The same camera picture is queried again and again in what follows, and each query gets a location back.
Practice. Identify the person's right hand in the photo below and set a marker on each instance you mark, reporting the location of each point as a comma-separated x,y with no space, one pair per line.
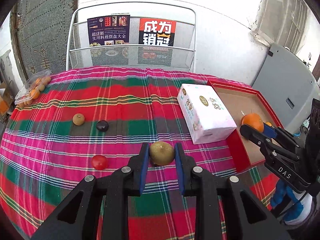
282,197

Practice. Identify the brown kiwi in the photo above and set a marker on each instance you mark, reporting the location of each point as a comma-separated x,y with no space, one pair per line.
78,119
162,153

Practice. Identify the dark cookbook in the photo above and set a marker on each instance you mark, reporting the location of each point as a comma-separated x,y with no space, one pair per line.
107,37

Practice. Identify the studded metal door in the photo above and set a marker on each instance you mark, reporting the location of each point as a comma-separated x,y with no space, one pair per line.
45,30

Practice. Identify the cardboard boxes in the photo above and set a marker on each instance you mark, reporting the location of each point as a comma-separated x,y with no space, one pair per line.
6,97

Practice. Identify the dark purple plum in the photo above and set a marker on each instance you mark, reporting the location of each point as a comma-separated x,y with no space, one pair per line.
102,125

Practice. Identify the pink white tissue pack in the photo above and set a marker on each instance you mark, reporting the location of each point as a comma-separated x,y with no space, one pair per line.
205,115

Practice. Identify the pile of small fruits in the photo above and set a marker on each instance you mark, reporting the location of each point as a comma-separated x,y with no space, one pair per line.
35,93

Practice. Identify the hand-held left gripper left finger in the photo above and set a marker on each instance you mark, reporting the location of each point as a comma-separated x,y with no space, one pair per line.
144,167

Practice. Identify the grey plastic cabinet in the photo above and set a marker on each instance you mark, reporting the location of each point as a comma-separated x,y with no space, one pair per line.
287,85

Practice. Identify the clear plastic container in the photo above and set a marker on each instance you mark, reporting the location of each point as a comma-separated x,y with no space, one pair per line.
25,90

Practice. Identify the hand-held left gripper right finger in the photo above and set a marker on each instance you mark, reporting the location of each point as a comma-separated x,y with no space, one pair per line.
179,167

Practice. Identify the red tomato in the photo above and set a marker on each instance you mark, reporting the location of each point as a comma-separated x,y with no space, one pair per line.
100,162

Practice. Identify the red green plaid tablecloth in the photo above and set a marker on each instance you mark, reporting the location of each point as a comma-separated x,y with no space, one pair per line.
62,150

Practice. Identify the red and black book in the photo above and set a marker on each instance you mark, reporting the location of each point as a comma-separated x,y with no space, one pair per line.
157,35

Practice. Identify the white metal mesh rack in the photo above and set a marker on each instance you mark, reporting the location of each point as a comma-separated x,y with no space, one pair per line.
185,60

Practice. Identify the barred white window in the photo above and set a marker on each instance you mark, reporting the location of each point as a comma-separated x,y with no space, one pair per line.
287,12

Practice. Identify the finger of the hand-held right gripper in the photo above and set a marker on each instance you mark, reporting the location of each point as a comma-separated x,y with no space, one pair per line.
252,132
270,129

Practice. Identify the white-sleeved right forearm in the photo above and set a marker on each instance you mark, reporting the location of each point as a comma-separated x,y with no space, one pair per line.
307,210

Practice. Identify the red cardboard box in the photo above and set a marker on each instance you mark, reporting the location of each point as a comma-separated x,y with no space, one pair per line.
240,105

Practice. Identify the deep orange tangerine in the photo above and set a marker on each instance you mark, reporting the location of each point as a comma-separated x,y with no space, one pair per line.
253,121

